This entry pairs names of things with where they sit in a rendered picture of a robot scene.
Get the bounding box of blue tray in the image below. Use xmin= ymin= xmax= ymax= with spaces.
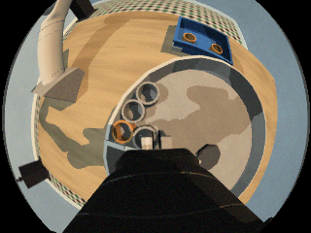
xmin=171 ymin=17 xmax=233 ymax=66

